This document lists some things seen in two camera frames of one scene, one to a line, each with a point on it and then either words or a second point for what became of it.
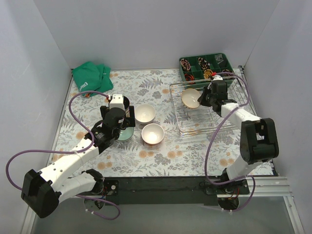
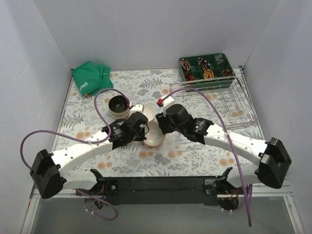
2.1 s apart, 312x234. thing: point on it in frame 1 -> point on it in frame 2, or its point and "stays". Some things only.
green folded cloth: x=90 y=76 stays
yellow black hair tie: x=207 y=74 stays
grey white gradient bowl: x=145 y=114 stays
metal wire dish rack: x=192 y=119 stays
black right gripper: x=204 y=99 -> x=161 y=124
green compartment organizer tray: x=196 y=71 stays
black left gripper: x=131 y=116 -> x=142 y=131
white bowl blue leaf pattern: x=189 y=97 -> x=154 y=136
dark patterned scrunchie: x=227 y=70 stays
